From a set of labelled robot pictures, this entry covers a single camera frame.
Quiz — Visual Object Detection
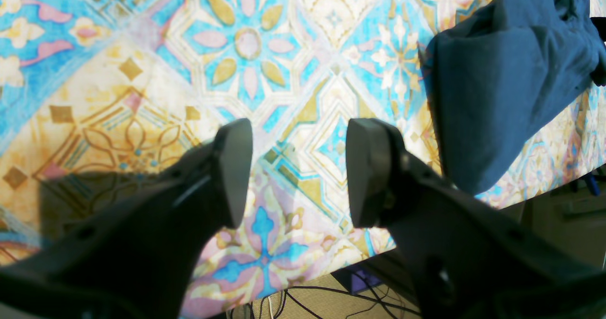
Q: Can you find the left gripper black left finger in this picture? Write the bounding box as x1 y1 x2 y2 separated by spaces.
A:
1 118 253 319

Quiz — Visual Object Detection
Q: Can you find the dark navy t-shirt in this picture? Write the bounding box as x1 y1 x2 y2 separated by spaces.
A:
426 0 605 195

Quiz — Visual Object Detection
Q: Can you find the patterned tile tablecloth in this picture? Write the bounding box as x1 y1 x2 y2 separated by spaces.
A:
0 0 606 319

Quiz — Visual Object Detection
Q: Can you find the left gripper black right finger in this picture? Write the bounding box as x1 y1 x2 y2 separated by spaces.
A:
346 118 605 319

